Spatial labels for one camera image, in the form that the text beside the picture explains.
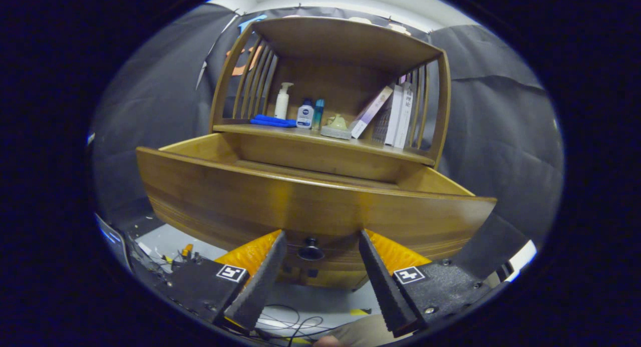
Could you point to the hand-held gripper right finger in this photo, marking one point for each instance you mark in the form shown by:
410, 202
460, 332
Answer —
385, 287

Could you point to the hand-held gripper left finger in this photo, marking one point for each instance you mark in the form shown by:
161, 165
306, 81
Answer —
260, 287

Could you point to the wooden drawer with dark knob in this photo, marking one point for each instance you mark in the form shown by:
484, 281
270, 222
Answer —
225, 197

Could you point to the wooden countertop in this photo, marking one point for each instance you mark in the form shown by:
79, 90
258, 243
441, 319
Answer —
363, 142

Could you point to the wooden cabinet with slatted shelf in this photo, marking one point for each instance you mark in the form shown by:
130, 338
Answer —
345, 41

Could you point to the person's beige trousers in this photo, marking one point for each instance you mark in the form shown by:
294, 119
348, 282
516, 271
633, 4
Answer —
360, 332

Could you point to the small orange yellow object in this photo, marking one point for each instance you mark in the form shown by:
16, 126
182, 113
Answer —
187, 250

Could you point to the dark patterned book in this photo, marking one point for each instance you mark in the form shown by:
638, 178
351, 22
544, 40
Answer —
382, 126

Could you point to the blue folded cloth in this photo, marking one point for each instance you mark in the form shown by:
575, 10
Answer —
273, 121

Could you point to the thin white book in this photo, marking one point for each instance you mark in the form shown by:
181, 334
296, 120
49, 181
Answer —
393, 116

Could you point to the white book with black print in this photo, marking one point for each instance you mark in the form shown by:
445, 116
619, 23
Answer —
405, 116

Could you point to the purple and white book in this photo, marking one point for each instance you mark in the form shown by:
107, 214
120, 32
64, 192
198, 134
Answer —
370, 111

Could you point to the white lotion bottle blue label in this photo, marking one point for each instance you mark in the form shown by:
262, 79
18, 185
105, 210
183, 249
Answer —
305, 116

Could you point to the teal slim bottle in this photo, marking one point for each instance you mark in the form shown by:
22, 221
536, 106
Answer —
318, 114

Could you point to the white pump bottle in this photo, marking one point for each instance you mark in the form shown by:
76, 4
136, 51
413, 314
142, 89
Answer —
282, 104

